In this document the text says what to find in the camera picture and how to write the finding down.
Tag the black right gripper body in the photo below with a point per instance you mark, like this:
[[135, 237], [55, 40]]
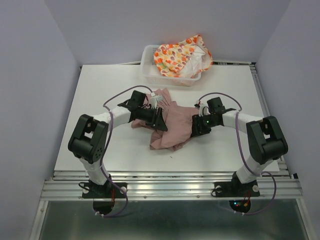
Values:
[[204, 123]]

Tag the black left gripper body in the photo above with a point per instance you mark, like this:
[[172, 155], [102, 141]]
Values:
[[148, 116]]

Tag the pink skirt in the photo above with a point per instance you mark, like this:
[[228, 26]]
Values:
[[178, 120]]

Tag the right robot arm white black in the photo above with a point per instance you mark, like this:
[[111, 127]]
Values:
[[266, 143]]

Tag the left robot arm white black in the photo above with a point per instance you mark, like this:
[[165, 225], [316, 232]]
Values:
[[92, 135]]

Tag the white plastic basket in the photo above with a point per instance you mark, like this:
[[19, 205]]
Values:
[[152, 74]]

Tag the orange floral skirt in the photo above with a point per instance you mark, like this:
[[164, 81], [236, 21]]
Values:
[[184, 59]]

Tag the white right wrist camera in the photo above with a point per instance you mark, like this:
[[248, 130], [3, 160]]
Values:
[[203, 109]]

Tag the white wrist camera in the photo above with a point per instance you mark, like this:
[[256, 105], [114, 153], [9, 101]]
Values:
[[203, 109], [154, 99]]

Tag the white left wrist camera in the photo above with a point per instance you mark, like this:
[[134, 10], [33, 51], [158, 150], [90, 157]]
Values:
[[154, 99]]

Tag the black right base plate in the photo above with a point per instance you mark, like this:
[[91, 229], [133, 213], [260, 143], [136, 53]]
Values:
[[240, 194]]

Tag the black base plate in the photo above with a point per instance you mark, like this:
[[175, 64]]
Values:
[[240, 194], [103, 196]]

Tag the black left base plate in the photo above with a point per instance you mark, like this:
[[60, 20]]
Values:
[[103, 196]]

